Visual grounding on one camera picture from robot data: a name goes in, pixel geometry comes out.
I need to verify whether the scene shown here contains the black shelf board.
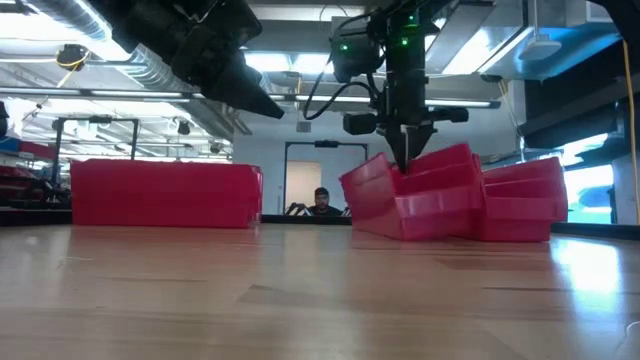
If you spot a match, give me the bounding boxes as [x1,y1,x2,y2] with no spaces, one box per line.
[519,74,640,151]

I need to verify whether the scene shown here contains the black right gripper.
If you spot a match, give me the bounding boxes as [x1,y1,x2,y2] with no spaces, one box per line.
[342,29,470,175]

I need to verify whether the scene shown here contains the person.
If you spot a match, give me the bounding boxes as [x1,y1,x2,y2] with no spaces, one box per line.
[304,186,347,217]

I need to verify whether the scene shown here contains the red plastic bin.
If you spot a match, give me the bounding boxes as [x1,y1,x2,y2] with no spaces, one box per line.
[339,142,485,243]
[69,158,265,230]
[473,156,569,244]

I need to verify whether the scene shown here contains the yellow hanging cable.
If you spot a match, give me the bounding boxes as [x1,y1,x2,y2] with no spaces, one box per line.
[621,39,640,226]

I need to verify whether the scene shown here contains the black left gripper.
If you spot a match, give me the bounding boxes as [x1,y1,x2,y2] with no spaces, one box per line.
[99,0,286,121]

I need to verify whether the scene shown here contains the black rig frame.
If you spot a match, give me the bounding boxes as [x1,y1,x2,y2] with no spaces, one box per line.
[51,116,140,161]

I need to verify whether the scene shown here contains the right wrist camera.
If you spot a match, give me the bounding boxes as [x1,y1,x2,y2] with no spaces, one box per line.
[329,29,384,84]

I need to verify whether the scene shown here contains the long ceiling light strip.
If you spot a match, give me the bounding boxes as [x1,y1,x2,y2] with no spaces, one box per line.
[0,87,502,110]

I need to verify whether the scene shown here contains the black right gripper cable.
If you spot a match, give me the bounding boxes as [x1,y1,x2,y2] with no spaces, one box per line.
[302,49,386,122]

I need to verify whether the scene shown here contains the silver rectangular duct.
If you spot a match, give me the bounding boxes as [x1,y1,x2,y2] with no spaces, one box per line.
[439,0,531,76]

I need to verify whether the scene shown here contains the black and yellow cable reel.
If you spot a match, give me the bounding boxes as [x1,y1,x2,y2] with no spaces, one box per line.
[55,43,90,73]

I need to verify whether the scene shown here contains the shelf with coloured bins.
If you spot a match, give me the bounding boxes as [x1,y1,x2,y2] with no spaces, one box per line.
[0,134,56,211]

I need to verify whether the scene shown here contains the white ceiling device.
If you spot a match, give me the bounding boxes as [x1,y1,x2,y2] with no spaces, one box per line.
[518,0,562,62]

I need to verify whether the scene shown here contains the bright window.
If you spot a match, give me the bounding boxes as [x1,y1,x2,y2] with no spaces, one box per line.
[562,133,615,225]

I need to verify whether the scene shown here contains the silver spiral ventilation duct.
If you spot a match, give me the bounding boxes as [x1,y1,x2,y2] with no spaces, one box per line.
[24,0,254,141]

